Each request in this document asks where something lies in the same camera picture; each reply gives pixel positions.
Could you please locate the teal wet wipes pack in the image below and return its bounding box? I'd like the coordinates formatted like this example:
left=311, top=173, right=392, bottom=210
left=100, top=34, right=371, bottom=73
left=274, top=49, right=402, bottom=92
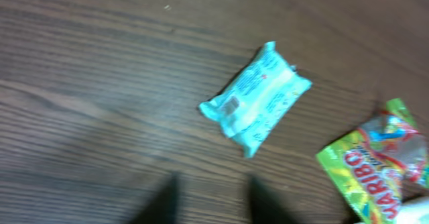
left=198, top=42, right=312, bottom=158

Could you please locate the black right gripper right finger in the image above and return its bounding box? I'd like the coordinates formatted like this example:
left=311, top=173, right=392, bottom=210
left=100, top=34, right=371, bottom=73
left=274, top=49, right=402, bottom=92
left=247, top=175, right=298, bottom=224

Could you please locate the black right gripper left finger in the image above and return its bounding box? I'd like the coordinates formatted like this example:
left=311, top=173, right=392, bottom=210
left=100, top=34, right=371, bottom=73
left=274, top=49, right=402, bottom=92
left=129, top=172, right=181, bottom=224

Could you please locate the white tube with gold cap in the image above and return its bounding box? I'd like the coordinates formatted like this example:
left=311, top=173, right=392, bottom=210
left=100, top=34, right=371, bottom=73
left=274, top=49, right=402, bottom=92
left=355, top=195, right=429, bottom=224

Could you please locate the Haribo gummy candy bag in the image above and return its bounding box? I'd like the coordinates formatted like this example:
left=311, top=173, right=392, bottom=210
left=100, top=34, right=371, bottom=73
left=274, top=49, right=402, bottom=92
left=316, top=99, right=428, bottom=224

